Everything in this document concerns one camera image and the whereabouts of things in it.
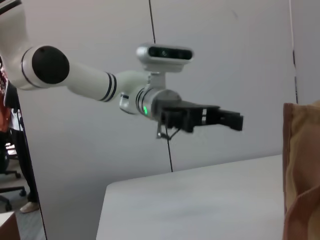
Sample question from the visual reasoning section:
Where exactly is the person in patterned shirt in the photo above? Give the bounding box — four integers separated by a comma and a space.
0, 56, 41, 214

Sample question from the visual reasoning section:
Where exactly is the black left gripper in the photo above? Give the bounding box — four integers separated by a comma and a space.
153, 98, 245, 134

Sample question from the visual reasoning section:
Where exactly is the black office chair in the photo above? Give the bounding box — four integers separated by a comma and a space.
0, 142, 27, 211

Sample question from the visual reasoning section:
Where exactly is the left arm gripper cable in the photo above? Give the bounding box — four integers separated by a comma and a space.
155, 112, 182, 141

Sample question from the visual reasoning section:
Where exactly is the khaki canvas food bag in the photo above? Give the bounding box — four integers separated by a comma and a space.
282, 99, 320, 240

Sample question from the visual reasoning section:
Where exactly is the brown cabinet corner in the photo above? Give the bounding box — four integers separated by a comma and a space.
0, 210, 21, 240

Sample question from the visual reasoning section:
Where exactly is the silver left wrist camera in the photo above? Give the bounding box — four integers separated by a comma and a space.
135, 42, 195, 89

